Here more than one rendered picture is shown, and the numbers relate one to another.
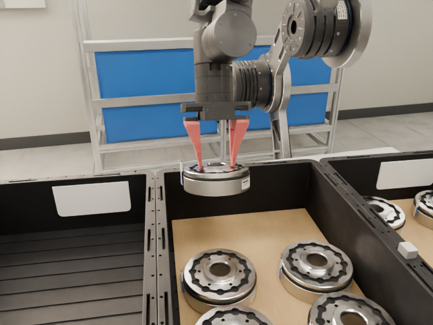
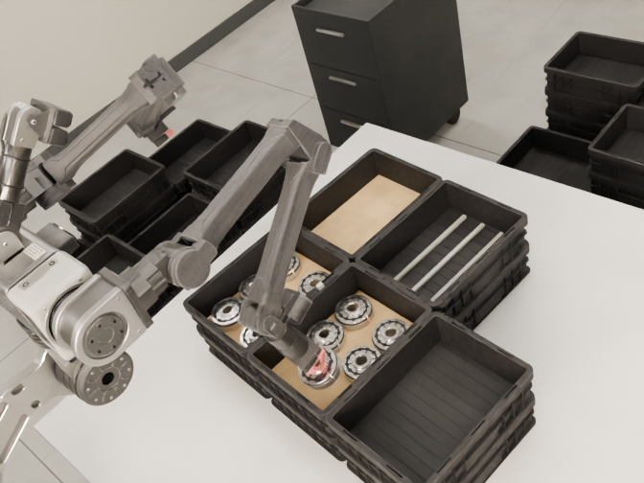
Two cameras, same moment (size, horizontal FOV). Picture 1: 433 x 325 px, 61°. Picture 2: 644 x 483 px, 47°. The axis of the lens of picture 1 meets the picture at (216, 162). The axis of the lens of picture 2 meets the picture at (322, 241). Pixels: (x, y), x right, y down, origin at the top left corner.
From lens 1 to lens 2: 1.78 m
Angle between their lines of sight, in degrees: 87
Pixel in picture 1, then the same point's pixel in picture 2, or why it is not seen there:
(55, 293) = (425, 425)
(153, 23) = not seen: outside the picture
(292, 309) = (354, 338)
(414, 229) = not seen: hidden behind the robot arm
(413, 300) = (337, 286)
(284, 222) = (287, 377)
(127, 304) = (402, 393)
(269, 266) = not seen: hidden behind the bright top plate
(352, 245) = (306, 323)
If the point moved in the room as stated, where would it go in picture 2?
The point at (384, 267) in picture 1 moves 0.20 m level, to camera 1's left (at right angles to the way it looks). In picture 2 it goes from (323, 300) to (367, 342)
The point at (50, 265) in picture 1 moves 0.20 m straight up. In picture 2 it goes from (415, 449) to (401, 402)
